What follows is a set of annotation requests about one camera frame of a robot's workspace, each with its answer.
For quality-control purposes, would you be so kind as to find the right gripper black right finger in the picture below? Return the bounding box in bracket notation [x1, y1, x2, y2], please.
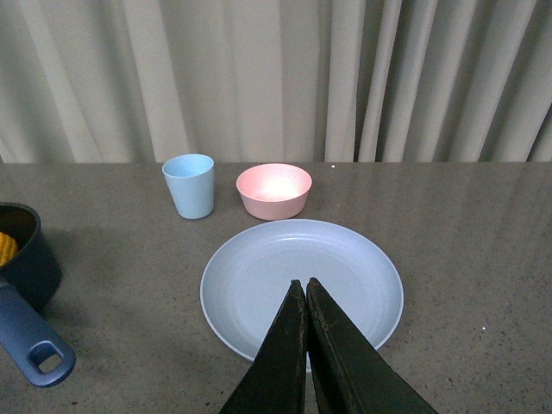
[306, 278, 436, 413]

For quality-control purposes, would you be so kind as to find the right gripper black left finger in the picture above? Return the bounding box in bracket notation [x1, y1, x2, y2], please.
[221, 280, 307, 413]

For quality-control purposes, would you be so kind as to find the yellow corn cob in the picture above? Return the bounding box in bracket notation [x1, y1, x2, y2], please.
[0, 232, 19, 267]

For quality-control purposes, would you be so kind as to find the light blue plate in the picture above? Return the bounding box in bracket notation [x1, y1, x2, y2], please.
[200, 219, 405, 361]

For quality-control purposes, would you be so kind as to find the pink plastic bowl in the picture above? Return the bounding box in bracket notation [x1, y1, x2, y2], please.
[235, 163, 312, 221]

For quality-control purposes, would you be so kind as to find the light blue plastic cup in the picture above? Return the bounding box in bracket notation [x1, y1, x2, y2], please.
[162, 154, 215, 220]

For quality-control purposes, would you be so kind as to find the dark blue saucepan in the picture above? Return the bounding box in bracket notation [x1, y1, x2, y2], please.
[1, 202, 76, 387]

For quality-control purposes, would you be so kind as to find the white curtain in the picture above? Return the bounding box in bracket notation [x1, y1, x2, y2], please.
[1, 1, 551, 163]

